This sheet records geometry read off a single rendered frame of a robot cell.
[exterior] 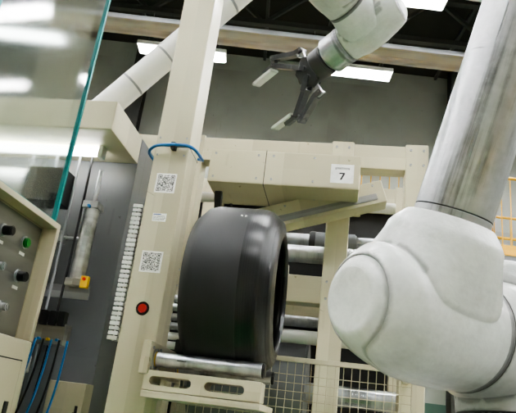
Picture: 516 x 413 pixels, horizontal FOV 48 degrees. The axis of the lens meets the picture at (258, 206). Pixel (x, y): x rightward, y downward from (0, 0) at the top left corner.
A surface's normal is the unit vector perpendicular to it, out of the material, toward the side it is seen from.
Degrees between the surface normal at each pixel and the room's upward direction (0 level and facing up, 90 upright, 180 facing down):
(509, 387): 133
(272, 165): 90
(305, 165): 90
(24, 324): 90
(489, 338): 106
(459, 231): 73
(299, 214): 90
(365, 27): 149
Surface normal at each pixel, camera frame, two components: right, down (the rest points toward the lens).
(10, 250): 0.99, 0.07
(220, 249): -0.10, -0.54
